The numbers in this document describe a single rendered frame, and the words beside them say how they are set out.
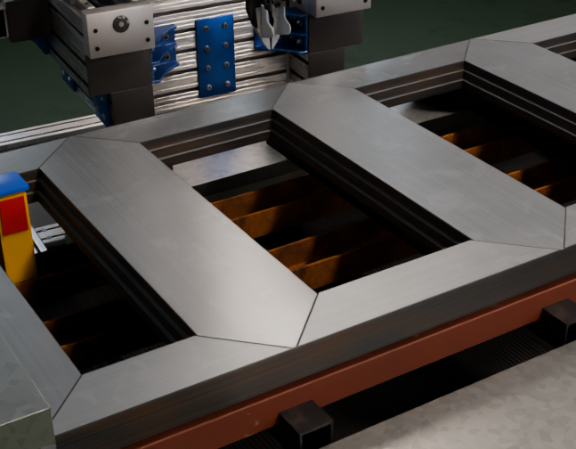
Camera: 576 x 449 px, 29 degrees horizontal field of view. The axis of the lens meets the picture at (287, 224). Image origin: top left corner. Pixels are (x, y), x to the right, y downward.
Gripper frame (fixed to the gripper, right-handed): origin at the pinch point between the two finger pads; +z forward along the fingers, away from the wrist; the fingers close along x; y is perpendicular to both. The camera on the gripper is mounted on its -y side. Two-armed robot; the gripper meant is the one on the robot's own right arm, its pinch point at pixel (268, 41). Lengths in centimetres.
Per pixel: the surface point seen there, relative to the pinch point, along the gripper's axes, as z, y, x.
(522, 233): 6, 77, -2
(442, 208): 6, 64, -7
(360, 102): 5.6, 23.7, 5.5
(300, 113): 5.5, 22.2, -6.5
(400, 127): 5.6, 37.0, 4.8
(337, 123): 5.5, 29.5, -3.3
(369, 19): 93, -219, 180
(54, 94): 92, -213, 27
